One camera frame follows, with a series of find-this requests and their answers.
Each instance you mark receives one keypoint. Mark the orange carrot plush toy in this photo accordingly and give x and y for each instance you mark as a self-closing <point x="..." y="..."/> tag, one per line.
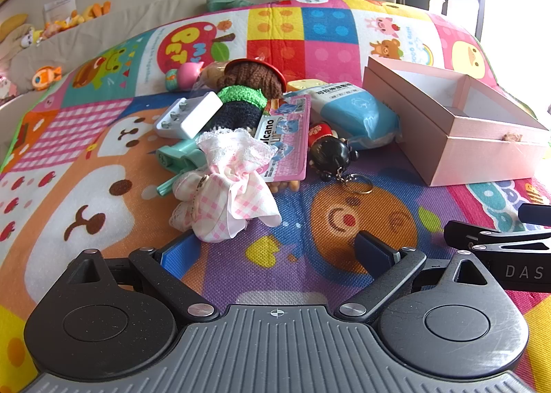
<point x="99" y="10"/>

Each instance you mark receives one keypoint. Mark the teal cloth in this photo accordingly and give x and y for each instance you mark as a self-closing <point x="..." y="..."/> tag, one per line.
<point x="228" y="3"/>

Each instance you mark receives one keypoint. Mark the bread packet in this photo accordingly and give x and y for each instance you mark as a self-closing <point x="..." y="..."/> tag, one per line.
<point x="211" y="74"/>

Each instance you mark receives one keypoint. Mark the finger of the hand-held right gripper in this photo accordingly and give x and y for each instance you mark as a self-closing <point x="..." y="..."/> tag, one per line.
<point x="536" y="214"/>
<point x="486" y="238"/>

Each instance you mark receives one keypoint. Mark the pink checked lace cloth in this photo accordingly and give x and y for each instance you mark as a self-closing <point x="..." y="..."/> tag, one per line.
<point x="241" y="199"/>

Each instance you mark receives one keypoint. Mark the white paper card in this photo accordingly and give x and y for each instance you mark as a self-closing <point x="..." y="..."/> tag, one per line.
<point x="58" y="7"/>

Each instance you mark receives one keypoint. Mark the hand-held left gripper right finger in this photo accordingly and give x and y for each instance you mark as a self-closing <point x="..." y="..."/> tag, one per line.
<point x="370" y="253"/>

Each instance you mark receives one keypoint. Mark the colourful cartoon printed blanket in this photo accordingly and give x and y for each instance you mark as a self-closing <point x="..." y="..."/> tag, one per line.
<point x="86" y="126"/>

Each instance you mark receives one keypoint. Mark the pink keyboard print snack packet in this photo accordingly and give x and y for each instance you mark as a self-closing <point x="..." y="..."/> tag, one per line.
<point x="288" y="147"/>

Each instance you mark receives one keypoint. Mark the beige rabbit plush toy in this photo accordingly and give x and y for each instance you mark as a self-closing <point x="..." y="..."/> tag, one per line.
<point x="13" y="38"/>

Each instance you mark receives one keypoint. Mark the crocheted doll with brown hair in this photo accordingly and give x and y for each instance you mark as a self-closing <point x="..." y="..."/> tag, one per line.
<point x="241" y="106"/>

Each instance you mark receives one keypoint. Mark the pink cardboard box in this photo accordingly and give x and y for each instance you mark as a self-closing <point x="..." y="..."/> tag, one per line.
<point x="473" y="156"/>

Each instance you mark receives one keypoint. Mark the orange fish plush toy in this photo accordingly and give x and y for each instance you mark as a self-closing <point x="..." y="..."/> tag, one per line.
<point x="45" y="76"/>

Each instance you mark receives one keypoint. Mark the pink and teal squishy toy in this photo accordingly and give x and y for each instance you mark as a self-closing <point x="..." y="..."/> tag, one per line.
<point x="187" y="74"/>

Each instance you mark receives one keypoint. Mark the blue tissue pack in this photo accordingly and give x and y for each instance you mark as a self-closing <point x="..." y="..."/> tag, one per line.
<point x="357" y="115"/>

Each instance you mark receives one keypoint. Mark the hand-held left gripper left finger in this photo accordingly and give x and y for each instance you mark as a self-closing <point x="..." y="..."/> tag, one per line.
<point x="176" y="259"/>

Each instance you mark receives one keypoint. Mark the yellow plush toy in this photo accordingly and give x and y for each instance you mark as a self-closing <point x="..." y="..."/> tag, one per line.
<point x="62" y="25"/>

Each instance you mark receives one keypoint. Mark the white battery charger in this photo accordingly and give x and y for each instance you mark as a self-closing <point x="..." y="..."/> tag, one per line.
<point x="198" y="115"/>

